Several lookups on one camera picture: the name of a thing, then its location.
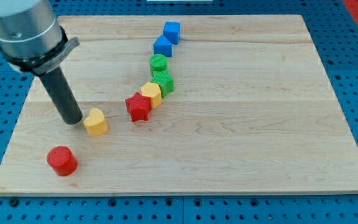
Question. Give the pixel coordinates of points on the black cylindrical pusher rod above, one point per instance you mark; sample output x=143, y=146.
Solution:
x=61, y=95

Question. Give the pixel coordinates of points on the yellow heart block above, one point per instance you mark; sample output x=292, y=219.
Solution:
x=95, y=123

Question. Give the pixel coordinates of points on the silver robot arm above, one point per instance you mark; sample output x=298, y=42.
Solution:
x=32, y=40

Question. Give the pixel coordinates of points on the red star block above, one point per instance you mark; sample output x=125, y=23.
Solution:
x=138, y=106

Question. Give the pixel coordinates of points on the green star block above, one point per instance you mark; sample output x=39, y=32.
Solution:
x=164, y=80

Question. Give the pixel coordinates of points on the red cylinder block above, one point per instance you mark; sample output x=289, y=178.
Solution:
x=62, y=160

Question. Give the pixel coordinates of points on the yellow hexagon block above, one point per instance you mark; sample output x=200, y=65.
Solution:
x=153, y=91

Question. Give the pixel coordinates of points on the green cylinder block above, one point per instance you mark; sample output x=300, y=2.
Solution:
x=158, y=62

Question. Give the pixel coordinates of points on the blue triangular block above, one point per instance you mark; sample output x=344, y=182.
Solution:
x=163, y=46

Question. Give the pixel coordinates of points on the blue cube block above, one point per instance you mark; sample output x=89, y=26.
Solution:
x=171, y=31

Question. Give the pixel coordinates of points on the light wooden board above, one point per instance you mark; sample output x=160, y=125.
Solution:
x=252, y=113

